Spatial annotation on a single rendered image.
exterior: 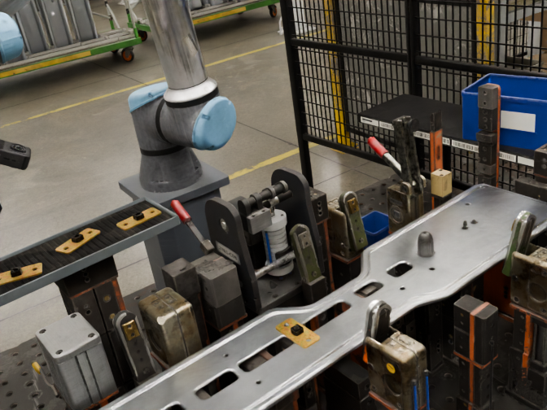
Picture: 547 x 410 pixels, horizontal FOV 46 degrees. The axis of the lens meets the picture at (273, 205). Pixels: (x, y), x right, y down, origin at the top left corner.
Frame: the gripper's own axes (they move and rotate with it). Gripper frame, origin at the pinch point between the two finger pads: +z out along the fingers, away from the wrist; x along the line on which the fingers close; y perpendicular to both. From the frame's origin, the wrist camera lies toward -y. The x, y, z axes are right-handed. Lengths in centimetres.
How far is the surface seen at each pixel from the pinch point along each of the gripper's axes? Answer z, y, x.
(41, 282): 8.8, -4.2, 4.3
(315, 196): 13, -58, -7
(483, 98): 7, -108, -23
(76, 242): 8.1, -10.7, -5.8
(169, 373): 24.4, -20.8, 18.3
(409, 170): 14, -81, -10
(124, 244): 8.8, -19.0, -1.2
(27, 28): 65, 37, -695
